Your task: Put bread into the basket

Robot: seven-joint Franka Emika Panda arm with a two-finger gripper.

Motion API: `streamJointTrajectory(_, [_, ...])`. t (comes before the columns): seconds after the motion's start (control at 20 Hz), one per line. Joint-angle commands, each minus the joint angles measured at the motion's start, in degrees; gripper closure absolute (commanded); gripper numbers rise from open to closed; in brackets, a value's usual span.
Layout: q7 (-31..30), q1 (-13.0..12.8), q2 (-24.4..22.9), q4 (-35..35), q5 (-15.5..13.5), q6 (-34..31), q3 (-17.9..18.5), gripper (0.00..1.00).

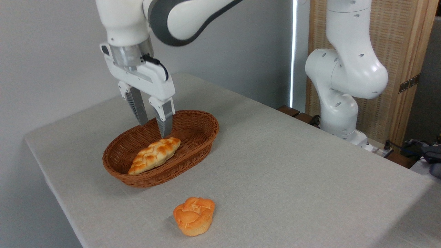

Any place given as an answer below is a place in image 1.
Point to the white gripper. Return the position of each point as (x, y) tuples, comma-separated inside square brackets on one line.
[(151, 84)]

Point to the braided long bread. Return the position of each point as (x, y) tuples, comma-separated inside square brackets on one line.
[(153, 156)]

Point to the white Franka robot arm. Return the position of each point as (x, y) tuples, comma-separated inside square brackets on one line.
[(348, 72)]

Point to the brown oval wicker basket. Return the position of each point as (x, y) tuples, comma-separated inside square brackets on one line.
[(193, 137)]

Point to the round muffin-shaped bread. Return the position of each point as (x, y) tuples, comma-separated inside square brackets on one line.
[(193, 217)]

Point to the dark wooden block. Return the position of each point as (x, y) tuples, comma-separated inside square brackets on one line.
[(288, 111), (305, 119)]

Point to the grey tablecloth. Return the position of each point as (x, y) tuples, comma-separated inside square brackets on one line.
[(293, 179)]

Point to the white power strip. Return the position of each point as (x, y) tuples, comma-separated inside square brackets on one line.
[(377, 150)]

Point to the dark metal screen hinge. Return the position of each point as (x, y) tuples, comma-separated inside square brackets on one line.
[(409, 83)]

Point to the dark bundled fabric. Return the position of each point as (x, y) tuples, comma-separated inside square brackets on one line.
[(420, 150)]

